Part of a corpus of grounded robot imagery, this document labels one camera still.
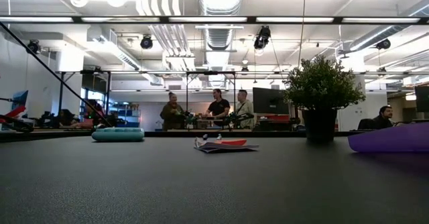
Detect person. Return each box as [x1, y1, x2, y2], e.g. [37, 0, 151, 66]
[204, 88, 231, 129]
[234, 89, 255, 130]
[160, 91, 185, 131]
[372, 105, 396, 130]
[55, 109, 76, 128]
[76, 99, 109, 129]

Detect black computer monitor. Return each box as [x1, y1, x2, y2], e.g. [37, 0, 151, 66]
[414, 85, 429, 113]
[252, 87, 290, 115]

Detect red box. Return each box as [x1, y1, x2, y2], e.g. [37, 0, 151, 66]
[266, 114, 291, 122]

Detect blue storage shelf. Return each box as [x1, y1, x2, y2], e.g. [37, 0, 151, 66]
[110, 103, 141, 128]

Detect overhead LED light bar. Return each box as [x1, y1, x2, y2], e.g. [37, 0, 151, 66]
[0, 15, 429, 25]

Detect teal flat tray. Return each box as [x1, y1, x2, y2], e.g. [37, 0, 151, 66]
[91, 127, 145, 143]

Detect green potted plant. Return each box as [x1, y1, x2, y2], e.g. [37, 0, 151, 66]
[282, 55, 367, 143]

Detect black office chair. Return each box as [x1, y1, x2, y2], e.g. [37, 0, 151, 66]
[357, 118, 377, 131]

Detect blue screen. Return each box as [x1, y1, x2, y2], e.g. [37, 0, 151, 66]
[11, 90, 29, 109]

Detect red flat object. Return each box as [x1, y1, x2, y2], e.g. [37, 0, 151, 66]
[0, 105, 27, 119]

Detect black background rig frame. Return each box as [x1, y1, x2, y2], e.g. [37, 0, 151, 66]
[56, 69, 113, 124]
[185, 70, 237, 131]

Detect black aluminium table frame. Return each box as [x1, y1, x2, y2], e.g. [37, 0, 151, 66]
[0, 129, 369, 144]

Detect black ceiling-hung camera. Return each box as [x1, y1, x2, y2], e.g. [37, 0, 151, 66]
[139, 34, 154, 50]
[375, 38, 392, 51]
[253, 25, 271, 50]
[25, 39, 42, 56]

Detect silver ventilation duct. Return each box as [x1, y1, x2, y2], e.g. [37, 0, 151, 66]
[197, 0, 245, 89]

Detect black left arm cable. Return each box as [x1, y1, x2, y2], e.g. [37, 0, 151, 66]
[0, 21, 113, 127]

